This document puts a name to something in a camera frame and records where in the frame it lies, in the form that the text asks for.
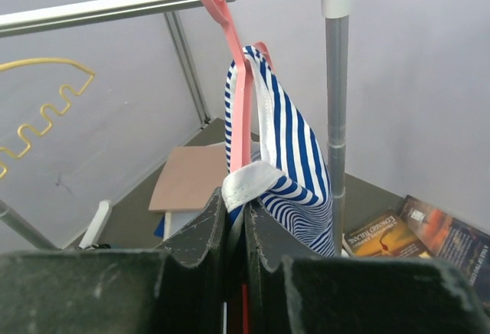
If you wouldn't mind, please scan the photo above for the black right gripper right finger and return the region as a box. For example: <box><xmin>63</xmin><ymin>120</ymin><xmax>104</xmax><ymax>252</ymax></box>
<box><xmin>244</xmin><ymin>202</ymin><xmax>486</xmax><ymax>333</ymax></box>

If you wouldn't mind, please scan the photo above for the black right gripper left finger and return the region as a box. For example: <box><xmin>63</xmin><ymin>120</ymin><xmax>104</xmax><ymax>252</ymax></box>
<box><xmin>1</xmin><ymin>190</ymin><xmax>226</xmax><ymax>333</ymax></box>

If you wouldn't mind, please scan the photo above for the blue white striped tank top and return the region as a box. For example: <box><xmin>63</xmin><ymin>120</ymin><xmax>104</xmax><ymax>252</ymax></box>
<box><xmin>221</xmin><ymin>46</ymin><xmax>335</xmax><ymax>257</ymax></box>

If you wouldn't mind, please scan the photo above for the pink plastic hanger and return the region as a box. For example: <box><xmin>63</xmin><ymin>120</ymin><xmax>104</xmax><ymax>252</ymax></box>
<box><xmin>201</xmin><ymin>0</ymin><xmax>276</xmax><ymax>333</ymax></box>

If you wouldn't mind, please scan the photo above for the yellow wavy hanger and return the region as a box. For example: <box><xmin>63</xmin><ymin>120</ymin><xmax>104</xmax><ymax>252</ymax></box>
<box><xmin>1</xmin><ymin>57</ymin><xmax>96</xmax><ymax>160</ymax></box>

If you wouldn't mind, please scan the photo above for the blue plastic folder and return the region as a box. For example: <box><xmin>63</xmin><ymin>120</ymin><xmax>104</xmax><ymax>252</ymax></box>
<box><xmin>153</xmin><ymin>217</ymin><xmax>165</xmax><ymax>239</ymax></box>

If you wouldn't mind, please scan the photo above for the thin-striped black white garment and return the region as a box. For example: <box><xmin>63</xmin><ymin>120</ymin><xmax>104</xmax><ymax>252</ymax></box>
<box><xmin>81</xmin><ymin>244</ymin><xmax>111</xmax><ymax>251</ymax></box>

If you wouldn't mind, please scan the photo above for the orange cover paperback book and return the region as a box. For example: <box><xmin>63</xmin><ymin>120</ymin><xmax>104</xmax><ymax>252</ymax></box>
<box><xmin>343</xmin><ymin>209</ymin><xmax>434</xmax><ymax>258</ymax></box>

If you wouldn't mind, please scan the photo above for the dark cover book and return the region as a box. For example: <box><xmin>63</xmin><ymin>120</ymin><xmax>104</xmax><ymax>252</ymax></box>
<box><xmin>398</xmin><ymin>195</ymin><xmax>489</xmax><ymax>313</ymax></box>

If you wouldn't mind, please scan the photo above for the metal rack right pole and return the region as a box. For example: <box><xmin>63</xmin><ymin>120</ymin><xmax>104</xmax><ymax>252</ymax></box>
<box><xmin>325</xmin><ymin>16</ymin><xmax>349</xmax><ymax>256</ymax></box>

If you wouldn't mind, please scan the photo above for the white rack top bar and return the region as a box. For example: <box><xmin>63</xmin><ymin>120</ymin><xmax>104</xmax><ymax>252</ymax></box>
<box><xmin>0</xmin><ymin>0</ymin><xmax>353</xmax><ymax>38</ymax></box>

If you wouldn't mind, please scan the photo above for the aluminium wall frame rail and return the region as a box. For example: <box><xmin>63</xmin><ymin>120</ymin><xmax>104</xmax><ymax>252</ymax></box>
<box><xmin>163</xmin><ymin>11</ymin><xmax>211</xmax><ymax>126</ymax></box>

